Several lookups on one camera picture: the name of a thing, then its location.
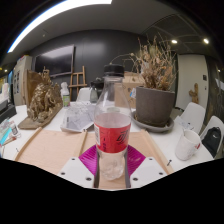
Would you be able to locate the wooden easel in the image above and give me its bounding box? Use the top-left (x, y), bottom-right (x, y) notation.
top-left (68, 65), bottom-right (87, 98)

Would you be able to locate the green-labelled white spray bottle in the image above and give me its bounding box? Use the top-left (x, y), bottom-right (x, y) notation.
top-left (59, 81), bottom-right (71, 108)

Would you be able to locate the dried plant in grey pot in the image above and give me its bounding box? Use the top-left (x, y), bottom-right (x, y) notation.
top-left (111, 33), bottom-right (178, 128)

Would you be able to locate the brown cardboard box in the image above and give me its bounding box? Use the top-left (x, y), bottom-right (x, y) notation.
top-left (121, 71), bottom-right (146, 109)

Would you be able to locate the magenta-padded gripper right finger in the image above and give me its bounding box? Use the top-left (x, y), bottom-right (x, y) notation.
top-left (124, 144), bottom-right (168, 189)

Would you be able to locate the white ceramic mug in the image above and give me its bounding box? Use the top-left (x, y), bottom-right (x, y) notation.
top-left (174, 129), bottom-right (203, 162)

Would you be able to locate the black wall screen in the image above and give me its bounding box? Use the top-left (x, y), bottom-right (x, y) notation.
top-left (34, 44), bottom-right (76, 78)

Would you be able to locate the wooden mannequin figure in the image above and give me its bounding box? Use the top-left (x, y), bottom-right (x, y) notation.
top-left (188, 82), bottom-right (200, 104)

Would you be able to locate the light wooden drawing board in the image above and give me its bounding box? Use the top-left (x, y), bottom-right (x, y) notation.
top-left (13, 126), bottom-right (174, 191)

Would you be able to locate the grey plant saucer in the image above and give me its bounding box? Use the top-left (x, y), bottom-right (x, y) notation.
top-left (130, 110), bottom-right (175, 133)

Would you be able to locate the stack of white papers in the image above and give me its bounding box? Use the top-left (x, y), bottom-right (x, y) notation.
top-left (179, 118), bottom-right (196, 131)

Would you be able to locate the flat black case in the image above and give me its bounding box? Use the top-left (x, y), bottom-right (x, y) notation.
top-left (0, 103), bottom-right (18, 124)

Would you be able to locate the clear red-labelled plastic bottle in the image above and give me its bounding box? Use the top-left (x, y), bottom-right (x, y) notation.
top-left (93, 63), bottom-right (132, 182)

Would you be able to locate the long white ceiling light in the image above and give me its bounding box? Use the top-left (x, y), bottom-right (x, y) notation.
top-left (7, 0), bottom-right (113, 54)

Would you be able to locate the white plastic chair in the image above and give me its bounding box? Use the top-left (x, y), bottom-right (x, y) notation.
top-left (76, 87), bottom-right (93, 103)
top-left (174, 101), bottom-right (207, 134)
top-left (199, 114), bottom-right (224, 159)

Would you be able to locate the dark grey spray bottle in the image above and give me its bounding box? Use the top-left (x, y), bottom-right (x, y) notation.
top-left (89, 77), bottom-right (105, 104)

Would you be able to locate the thin stick in mug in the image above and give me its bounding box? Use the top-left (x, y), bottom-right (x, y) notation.
top-left (179, 125), bottom-right (188, 137)

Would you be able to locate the black backpack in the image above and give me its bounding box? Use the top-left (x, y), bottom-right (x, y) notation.
top-left (201, 126), bottom-right (223, 158)

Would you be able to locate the printed paper sheet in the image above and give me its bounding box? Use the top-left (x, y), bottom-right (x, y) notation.
top-left (60, 101), bottom-right (98, 133)

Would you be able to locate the white cabinet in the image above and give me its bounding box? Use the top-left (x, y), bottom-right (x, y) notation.
top-left (12, 54), bottom-right (33, 107)

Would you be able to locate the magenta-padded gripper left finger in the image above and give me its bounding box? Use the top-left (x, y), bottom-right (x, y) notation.
top-left (57, 144), bottom-right (100, 189)

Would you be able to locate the colourful flat box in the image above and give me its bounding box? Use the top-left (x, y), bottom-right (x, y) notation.
top-left (0, 118), bottom-right (22, 148)

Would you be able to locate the brown carved sculpture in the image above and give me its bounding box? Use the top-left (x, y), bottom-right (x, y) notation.
top-left (18, 68), bottom-right (64, 130)

